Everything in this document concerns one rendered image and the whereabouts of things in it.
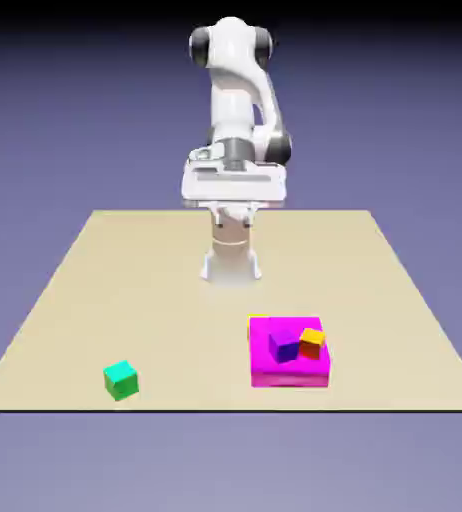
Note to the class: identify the large magenta box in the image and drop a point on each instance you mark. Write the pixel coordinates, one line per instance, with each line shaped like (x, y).
(263, 360)

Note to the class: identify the small orange cube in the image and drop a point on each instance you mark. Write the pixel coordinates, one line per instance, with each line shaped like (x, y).
(312, 344)

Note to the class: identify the small purple cube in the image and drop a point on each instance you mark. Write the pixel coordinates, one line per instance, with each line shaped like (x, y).
(284, 346)

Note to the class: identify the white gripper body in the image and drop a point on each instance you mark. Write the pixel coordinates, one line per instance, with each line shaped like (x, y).
(234, 188)

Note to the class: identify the small green cube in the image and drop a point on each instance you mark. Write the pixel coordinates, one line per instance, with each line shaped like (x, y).
(121, 380)

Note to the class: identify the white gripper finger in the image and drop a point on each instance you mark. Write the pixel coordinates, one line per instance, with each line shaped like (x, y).
(248, 216)
(216, 216)

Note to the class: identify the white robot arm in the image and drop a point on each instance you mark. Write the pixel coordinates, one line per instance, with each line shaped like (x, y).
(231, 60)

